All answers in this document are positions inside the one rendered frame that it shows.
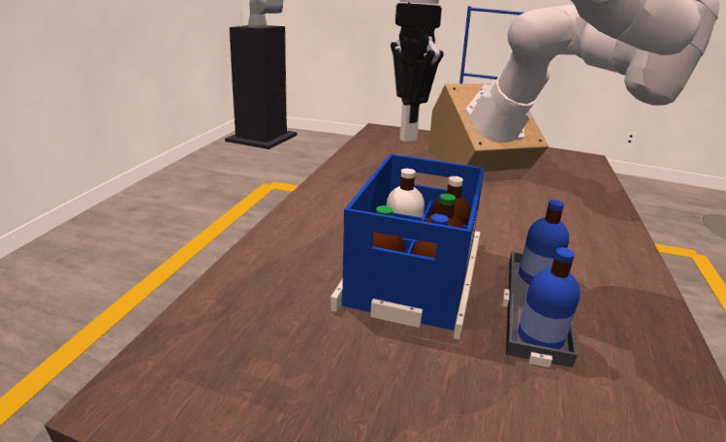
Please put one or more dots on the blue bottle with light blue label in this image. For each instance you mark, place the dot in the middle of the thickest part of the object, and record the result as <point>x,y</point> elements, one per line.
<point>551,302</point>

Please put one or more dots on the blue bottle with white label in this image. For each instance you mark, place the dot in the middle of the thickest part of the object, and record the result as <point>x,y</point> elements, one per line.
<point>543,238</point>

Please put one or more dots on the white bottle with grey label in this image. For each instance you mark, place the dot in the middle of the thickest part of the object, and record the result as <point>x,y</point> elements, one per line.
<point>405,199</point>

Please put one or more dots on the brown bottle with white cap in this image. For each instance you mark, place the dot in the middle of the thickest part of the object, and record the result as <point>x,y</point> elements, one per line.
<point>462,208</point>

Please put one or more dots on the blue crate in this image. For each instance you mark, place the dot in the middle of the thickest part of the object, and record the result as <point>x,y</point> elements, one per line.
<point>431,284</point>

